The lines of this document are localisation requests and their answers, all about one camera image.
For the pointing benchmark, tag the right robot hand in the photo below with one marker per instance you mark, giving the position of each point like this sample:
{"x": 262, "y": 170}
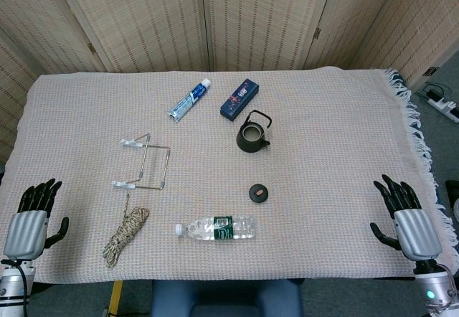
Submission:
{"x": 416, "y": 229}

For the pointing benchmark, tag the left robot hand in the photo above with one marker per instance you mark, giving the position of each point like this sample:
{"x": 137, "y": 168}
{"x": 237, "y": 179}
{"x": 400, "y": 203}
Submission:
{"x": 27, "y": 229}

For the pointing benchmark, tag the black teapot lid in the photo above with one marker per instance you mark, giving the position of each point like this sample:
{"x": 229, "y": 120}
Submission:
{"x": 259, "y": 193}

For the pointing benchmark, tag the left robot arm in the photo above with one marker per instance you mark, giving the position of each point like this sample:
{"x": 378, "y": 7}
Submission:
{"x": 12, "y": 288}

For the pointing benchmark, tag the black teapot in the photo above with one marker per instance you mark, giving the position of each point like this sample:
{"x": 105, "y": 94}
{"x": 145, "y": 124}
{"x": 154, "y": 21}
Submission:
{"x": 253, "y": 135}

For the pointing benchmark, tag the white power strip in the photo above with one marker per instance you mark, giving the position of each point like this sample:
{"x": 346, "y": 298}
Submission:
{"x": 444, "y": 103}

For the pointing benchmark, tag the clear plastic water bottle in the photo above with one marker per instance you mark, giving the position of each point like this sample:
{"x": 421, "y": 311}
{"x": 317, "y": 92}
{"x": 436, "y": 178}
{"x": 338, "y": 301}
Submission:
{"x": 218, "y": 228}

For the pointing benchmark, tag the beige woven tablecloth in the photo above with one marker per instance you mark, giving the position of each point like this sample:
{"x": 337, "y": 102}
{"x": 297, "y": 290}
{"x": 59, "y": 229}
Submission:
{"x": 229, "y": 173}

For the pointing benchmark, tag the blue chair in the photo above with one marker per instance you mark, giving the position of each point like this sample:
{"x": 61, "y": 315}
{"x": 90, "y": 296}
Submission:
{"x": 226, "y": 298}

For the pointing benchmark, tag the blue white toothpaste tube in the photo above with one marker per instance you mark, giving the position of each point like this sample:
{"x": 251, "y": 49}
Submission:
{"x": 189, "y": 100}

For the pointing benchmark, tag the dark blue rectangular box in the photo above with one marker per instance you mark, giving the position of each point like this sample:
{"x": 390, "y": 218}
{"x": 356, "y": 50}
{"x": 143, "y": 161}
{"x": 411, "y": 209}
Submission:
{"x": 239, "y": 98}

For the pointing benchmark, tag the woven folding screen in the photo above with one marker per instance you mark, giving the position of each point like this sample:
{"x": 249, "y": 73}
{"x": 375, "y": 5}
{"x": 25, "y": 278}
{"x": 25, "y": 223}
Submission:
{"x": 201, "y": 23}

